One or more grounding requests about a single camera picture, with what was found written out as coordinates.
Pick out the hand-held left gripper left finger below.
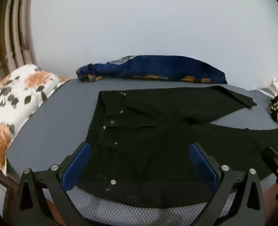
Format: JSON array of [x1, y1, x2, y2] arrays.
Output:
[[2, 142, 92, 226]]

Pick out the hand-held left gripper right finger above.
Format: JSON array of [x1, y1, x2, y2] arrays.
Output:
[[188, 142, 267, 226]]

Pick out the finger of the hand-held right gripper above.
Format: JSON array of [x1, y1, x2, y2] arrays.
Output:
[[261, 147, 278, 177]]

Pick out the black pants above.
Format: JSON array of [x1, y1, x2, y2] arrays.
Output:
[[76, 86, 278, 209]]

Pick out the floral white orange pillow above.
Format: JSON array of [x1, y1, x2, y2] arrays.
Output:
[[0, 64, 70, 176]]

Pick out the blue blanket with orange print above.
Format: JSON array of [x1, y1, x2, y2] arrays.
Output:
[[76, 55, 228, 85]]

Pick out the brown striped curtain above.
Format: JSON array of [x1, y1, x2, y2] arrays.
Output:
[[0, 0, 39, 92]]

